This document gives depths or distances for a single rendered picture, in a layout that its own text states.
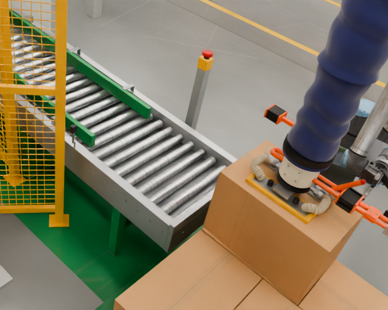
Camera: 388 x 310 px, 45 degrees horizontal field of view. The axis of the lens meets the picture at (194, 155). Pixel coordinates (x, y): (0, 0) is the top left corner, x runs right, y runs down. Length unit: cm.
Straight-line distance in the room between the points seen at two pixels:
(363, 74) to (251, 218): 83
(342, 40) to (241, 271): 119
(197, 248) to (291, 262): 47
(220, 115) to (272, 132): 48
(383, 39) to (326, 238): 86
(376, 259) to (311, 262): 146
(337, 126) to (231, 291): 91
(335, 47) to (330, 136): 37
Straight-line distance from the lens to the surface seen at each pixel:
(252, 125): 419
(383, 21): 170
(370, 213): 208
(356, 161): 248
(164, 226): 238
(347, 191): 212
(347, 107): 187
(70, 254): 294
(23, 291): 282
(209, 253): 236
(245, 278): 233
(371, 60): 175
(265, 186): 215
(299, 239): 209
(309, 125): 192
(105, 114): 304
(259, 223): 218
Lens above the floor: 237
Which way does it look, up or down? 40 degrees down
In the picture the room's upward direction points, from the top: 15 degrees clockwise
